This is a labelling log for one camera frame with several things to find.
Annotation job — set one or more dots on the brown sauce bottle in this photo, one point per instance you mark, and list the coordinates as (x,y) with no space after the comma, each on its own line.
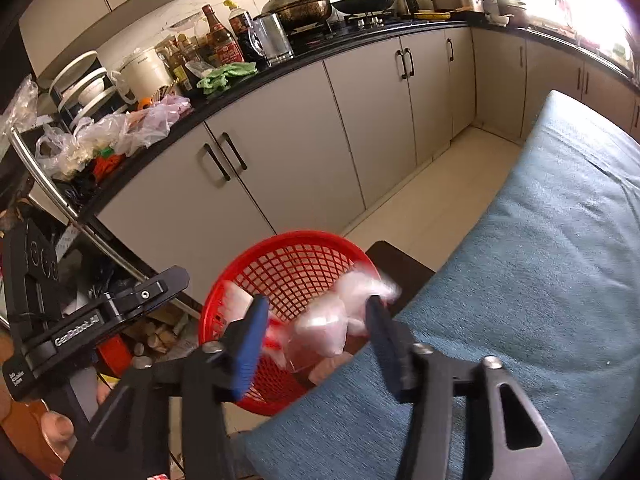
(220,40)

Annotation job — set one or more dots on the white box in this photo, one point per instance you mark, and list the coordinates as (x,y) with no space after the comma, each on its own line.
(237,302)

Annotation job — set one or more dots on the dark soy sauce bottle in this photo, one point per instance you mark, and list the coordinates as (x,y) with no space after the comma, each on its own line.
(240,25)

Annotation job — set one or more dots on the pink plastic bag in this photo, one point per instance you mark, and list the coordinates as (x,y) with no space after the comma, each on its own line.
(172,107)

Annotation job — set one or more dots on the chrome metal bar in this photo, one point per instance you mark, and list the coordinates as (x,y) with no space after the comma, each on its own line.
(50,185)

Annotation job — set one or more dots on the group of small spice bottles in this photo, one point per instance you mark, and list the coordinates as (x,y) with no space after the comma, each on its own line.
(185,55)

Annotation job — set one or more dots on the white rice cooker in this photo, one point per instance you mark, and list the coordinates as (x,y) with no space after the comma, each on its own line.
(145,72)

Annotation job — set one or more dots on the red plastic basket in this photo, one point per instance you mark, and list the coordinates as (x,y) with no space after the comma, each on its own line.
(300,265)

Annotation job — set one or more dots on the crumpled clear plastic bag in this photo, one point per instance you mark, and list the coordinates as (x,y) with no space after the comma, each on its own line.
(20,102)

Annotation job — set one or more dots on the metal wok with lid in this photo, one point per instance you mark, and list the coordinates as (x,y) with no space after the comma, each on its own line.
(300,7)

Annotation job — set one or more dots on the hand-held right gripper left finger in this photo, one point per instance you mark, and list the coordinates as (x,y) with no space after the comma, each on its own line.
(247,355)

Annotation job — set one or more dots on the grey kitchen base cabinets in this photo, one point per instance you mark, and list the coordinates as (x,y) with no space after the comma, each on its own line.
(310,125)

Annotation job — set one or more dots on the white dish rack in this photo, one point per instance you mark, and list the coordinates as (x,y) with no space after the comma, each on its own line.
(80,85)

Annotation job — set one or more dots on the steel pitcher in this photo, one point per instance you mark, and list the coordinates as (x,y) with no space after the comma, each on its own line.
(272,37)

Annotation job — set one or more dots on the clear plastic bag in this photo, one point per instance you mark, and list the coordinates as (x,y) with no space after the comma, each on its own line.
(20,102)
(320,325)

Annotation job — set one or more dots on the person's left hand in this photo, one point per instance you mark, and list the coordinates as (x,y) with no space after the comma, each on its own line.
(55,427)

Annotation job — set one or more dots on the pile of plastic bags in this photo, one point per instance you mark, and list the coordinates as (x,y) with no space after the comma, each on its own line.
(100,132)

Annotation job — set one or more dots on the red container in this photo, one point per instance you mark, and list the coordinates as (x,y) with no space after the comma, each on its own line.
(114,357)

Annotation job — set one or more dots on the gas stove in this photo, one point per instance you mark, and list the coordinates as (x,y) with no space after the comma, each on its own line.
(370,21)

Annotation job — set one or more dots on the yellow tray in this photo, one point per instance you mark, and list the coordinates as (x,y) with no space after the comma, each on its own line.
(432,15)

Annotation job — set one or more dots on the green cloth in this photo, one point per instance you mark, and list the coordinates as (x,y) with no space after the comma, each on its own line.
(222,77)

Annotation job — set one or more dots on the pile of wood pieces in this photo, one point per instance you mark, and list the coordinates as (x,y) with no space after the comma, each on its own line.
(155,337)

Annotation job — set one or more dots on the white pot with lid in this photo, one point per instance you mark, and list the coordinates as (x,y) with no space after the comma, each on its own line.
(500,7)

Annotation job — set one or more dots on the blue blanket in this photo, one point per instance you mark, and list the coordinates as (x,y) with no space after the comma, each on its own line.
(525,260)

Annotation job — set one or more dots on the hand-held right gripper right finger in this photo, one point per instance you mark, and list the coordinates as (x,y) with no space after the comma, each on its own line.
(387,360)

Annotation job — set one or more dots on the black kitchen countertop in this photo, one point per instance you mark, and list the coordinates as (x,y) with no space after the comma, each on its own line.
(310,50)

